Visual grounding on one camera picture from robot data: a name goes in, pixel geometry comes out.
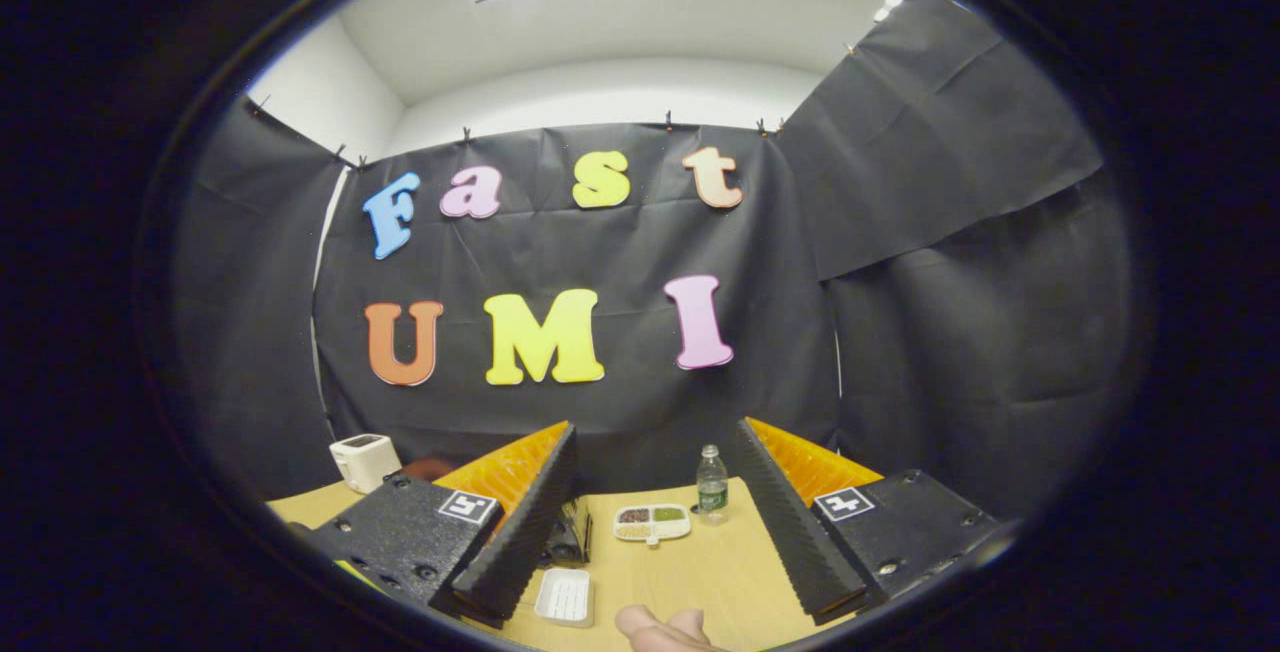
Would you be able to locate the black backdrop cloth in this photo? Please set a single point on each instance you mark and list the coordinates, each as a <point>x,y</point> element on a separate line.
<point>620,252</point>

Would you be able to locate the small ceiling light panel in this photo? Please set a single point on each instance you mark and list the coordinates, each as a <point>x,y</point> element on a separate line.
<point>888,6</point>

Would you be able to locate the clear water bottle green label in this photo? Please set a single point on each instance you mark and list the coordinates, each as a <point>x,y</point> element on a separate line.
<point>712,487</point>

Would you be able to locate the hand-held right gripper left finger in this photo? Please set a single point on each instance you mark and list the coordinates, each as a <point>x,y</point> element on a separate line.
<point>520,522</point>

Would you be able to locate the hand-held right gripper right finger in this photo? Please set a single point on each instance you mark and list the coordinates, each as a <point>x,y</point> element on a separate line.
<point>790,522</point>

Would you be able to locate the white toaster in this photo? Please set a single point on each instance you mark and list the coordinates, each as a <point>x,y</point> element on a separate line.
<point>362,460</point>

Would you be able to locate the white divided dish with grains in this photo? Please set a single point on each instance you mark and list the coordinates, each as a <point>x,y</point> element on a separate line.
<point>652,522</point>

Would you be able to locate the black electric oven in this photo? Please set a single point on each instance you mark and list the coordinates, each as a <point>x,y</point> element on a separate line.
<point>568,532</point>

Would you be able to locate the small white plastic tray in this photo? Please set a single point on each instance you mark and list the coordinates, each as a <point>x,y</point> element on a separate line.
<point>565,597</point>

